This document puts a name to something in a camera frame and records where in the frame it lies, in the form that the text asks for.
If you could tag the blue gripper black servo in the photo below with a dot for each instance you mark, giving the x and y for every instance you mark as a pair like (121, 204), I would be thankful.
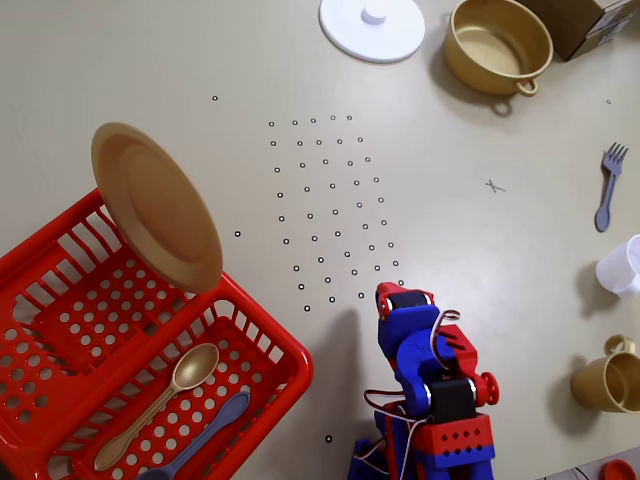
(406, 301)

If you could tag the tan plastic plate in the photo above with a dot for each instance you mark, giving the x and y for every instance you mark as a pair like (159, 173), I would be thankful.
(155, 210)

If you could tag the blue and red robot arm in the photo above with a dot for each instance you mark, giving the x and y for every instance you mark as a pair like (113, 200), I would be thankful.
(450, 400)

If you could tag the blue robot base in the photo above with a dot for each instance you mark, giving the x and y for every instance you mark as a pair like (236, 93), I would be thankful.
(365, 460)

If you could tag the red plastic dish rack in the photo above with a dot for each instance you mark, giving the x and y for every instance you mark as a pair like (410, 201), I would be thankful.
(292, 357)

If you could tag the blue-grey plastic spoon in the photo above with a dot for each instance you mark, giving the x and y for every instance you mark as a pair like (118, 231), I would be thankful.
(230, 410)

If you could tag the gold plastic spoon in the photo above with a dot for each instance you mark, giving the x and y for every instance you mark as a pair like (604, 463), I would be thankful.
(195, 367)

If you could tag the tan plastic mug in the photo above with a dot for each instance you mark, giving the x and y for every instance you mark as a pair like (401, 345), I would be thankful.
(590, 380)

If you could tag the white plastic cup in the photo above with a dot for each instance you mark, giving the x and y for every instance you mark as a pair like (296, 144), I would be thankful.
(620, 270)

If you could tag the tan plastic pot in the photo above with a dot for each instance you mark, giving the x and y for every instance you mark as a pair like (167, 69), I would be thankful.
(500, 80)

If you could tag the blue-grey plastic fork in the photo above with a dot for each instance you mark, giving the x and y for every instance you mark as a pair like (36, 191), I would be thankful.
(612, 170)

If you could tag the white round lid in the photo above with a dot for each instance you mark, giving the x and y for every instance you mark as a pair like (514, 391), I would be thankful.
(350, 30)

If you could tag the red round cap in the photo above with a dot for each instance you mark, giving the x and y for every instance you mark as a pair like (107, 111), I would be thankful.
(617, 472)

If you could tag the brown cardboard box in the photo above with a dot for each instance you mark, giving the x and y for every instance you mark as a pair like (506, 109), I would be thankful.
(565, 20)

